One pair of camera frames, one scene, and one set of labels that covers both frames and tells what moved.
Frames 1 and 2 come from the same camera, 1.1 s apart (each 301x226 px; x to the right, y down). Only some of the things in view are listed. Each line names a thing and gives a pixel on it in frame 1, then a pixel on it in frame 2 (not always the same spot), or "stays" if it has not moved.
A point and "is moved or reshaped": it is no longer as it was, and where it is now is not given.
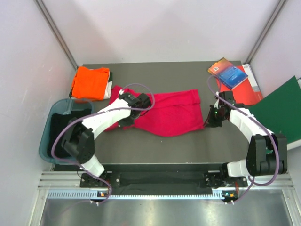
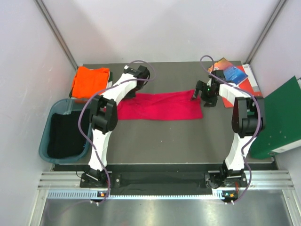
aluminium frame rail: (50, 181) stays
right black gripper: (209, 122) to (202, 86)
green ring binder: (280, 112) stays
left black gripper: (121, 123) to (130, 95)
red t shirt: (170, 112) is moved or reshaped
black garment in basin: (58, 121) stays
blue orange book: (226, 73) stays
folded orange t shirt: (91, 83) stays
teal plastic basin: (62, 106) stays
